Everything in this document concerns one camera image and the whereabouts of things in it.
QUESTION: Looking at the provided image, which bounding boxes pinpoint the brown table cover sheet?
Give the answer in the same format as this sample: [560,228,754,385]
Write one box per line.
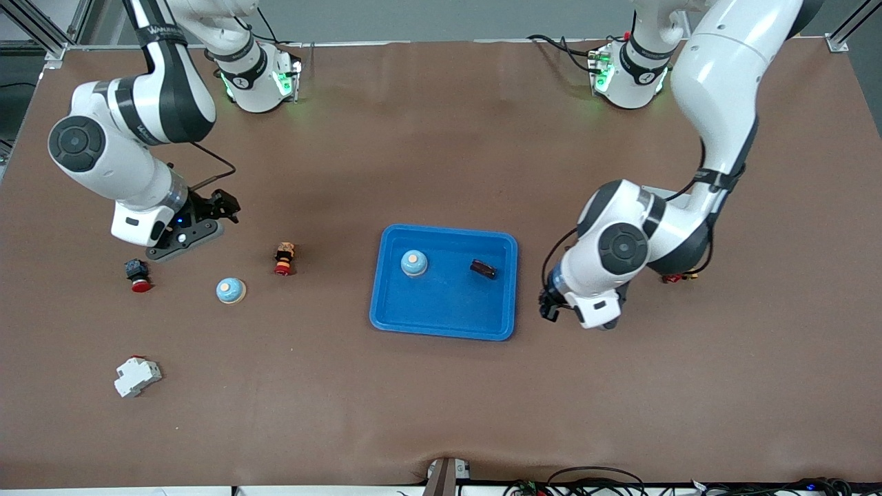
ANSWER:
[0,38,882,491]

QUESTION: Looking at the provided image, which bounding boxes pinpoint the grey metal clamp bracket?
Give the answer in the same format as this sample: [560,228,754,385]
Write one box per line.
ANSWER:
[423,457,473,496]

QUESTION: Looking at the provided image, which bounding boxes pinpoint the red emergency stop button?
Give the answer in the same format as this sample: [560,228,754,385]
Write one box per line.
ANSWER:
[124,258,153,293]

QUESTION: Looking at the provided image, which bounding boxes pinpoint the black cable bundle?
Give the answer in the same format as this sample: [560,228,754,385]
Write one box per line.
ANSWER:
[689,477,855,496]

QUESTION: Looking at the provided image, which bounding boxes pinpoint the blue plastic tray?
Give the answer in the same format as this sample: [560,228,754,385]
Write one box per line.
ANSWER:
[369,224,519,342]

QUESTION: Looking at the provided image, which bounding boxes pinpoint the black looped cable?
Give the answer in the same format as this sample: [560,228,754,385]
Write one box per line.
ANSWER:
[546,466,646,496]

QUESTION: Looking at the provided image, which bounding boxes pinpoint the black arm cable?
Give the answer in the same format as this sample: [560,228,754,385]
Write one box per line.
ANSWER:
[540,134,748,290]
[187,141,237,192]

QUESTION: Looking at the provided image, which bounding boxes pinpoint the white circuit breaker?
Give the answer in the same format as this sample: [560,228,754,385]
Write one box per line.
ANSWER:
[114,356,163,399]

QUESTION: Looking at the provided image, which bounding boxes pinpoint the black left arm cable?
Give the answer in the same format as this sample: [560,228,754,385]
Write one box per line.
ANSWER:
[540,134,748,290]

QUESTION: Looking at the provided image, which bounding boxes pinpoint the aluminium frame profile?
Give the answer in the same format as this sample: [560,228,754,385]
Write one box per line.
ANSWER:
[825,0,882,54]
[0,0,94,70]

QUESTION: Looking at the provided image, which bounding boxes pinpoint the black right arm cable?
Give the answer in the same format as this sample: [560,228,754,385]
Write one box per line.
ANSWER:
[187,141,237,192]

